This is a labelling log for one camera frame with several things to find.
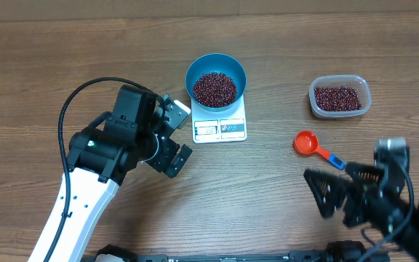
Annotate blue metal bowl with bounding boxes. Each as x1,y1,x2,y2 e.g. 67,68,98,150
185,53,247,111

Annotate red beans in bowl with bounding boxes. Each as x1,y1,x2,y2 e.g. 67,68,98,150
192,72,237,108

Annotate clear plastic container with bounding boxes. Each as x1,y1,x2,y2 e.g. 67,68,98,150
308,75,372,119

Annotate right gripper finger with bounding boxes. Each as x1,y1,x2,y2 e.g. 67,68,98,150
303,169,350,218
345,162,385,186

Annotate red measuring scoop blue handle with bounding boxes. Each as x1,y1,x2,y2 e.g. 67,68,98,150
292,130,346,170

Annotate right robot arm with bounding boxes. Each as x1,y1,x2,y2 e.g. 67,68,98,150
303,162,419,261

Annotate white digital kitchen scale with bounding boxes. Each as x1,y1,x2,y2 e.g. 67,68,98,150
191,96,247,144

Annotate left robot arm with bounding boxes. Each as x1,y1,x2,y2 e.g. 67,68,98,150
29,84,192,261

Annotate red adzuki beans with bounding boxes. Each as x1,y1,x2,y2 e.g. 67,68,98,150
314,86,362,112

